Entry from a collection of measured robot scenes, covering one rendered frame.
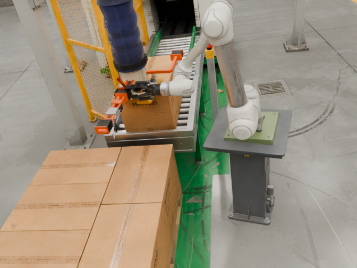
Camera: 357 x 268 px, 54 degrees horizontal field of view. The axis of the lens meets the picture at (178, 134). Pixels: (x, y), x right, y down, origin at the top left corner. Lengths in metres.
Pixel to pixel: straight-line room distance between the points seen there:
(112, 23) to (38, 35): 1.26
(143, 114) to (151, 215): 0.88
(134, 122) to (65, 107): 1.10
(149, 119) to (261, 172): 0.94
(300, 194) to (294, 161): 0.40
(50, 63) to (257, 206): 2.22
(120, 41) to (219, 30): 0.78
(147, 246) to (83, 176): 0.83
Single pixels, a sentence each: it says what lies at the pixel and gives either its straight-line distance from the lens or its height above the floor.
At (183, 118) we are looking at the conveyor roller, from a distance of 2.93.
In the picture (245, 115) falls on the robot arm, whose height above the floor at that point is 1.03.
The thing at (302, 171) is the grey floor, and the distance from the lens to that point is 3.16.
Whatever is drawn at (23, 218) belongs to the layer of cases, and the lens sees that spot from 2.46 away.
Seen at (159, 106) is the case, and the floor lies 0.79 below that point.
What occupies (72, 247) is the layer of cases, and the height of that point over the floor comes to 0.54.
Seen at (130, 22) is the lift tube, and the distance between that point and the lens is 2.26.
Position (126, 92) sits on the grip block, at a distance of 2.25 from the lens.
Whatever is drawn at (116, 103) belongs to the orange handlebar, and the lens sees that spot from 2.17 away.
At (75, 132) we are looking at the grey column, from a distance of 3.80.
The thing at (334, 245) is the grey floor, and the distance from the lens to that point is 2.67.
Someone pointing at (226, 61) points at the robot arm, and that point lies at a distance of 1.83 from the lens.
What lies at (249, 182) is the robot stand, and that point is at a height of 0.37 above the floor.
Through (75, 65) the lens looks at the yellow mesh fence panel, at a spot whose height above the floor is 0.71.
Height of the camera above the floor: 2.08
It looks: 34 degrees down
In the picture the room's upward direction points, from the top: 10 degrees counter-clockwise
